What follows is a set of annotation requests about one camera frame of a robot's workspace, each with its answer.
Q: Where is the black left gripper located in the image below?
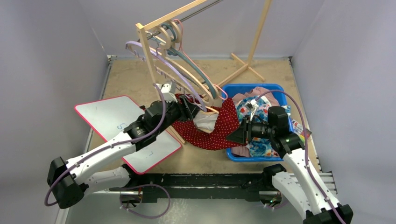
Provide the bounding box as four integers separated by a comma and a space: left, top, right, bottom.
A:
155, 96, 201, 135

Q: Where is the pink pleated skirt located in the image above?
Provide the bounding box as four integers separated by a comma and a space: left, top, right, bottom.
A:
231, 86, 281, 158

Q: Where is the red polka dot dress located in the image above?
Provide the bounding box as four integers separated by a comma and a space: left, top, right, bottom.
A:
172, 98, 245, 150

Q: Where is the cream hanger of dress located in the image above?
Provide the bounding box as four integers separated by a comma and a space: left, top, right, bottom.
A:
193, 106, 219, 133

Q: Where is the blue floral garment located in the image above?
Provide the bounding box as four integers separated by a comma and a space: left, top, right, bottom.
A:
235, 95, 292, 158

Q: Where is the cream wooden hanger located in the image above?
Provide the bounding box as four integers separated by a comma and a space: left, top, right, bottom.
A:
161, 19, 218, 99
132, 27, 215, 107

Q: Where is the cream wooden hanger front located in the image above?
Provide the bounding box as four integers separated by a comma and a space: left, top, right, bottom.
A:
132, 27, 215, 107

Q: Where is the pink wire hanger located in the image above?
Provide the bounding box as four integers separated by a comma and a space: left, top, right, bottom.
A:
178, 40, 228, 100

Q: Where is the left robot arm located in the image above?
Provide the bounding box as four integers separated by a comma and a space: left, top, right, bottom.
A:
47, 96, 200, 209

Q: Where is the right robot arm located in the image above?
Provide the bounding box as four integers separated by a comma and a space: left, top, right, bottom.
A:
226, 106, 353, 224

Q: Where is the marker pen pack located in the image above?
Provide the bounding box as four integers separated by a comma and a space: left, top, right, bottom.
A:
291, 119, 312, 143

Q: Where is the blue plastic bin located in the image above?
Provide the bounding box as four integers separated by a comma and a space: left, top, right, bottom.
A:
222, 83, 288, 162

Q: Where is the red-edged whiteboard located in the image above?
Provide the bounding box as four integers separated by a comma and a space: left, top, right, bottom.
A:
75, 96, 182, 174

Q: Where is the metal rack rod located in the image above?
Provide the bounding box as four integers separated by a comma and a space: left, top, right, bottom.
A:
143, 0, 222, 31

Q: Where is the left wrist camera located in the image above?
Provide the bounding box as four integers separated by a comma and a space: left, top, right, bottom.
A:
156, 81, 177, 103

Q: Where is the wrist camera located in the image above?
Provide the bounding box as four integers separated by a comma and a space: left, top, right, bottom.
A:
246, 99, 259, 121
156, 81, 177, 103

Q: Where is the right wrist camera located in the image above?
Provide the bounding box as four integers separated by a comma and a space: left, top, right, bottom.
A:
246, 99, 259, 121

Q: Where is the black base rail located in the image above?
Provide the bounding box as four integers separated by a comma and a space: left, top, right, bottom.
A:
122, 164, 286, 203

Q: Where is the wooden clothes rack frame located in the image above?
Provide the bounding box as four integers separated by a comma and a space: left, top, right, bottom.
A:
135, 0, 274, 145

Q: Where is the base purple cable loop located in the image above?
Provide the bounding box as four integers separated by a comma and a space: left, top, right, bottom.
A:
119, 184, 171, 219

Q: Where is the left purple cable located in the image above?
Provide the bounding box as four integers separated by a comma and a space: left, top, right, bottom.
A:
43, 83, 168, 207

